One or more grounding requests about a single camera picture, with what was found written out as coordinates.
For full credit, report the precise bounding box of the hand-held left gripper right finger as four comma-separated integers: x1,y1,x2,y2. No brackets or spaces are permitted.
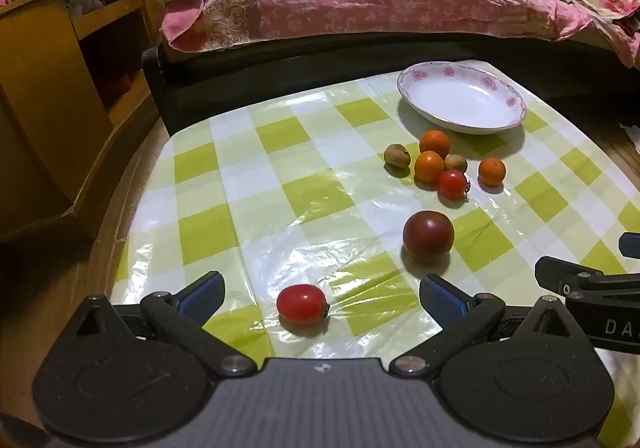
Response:
390,274,581,377

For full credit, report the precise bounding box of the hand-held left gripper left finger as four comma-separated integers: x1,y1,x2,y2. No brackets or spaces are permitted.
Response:
65,271,256,377

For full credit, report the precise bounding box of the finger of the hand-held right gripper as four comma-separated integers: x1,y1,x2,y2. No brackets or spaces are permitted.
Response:
618,231,640,260
534,255,640,301

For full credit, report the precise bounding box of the large dark red tomato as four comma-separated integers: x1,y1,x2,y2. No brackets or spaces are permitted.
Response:
402,210,456,263

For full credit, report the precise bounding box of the red cherry tomato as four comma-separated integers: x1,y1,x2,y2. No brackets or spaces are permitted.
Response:
276,284,330,327
438,169,472,200

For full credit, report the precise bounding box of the orange mandarin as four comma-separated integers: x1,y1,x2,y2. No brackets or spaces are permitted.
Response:
419,129,452,159
478,157,507,187
414,150,446,183

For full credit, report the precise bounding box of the white floral plate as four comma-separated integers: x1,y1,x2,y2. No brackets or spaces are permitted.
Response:
397,61,527,135

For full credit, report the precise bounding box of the white paper scrap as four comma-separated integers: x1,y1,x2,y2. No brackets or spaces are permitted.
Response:
620,121,640,154

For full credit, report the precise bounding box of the green checked plastic tablecloth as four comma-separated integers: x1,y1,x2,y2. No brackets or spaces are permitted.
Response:
107,59,640,448

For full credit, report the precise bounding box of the wooden cabinet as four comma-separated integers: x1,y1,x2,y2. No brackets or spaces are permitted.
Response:
0,0,166,244

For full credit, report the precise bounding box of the small grey cloth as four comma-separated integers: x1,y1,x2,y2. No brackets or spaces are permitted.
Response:
67,0,104,17

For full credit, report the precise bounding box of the black bed frame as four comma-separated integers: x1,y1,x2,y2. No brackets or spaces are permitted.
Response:
142,33,640,136

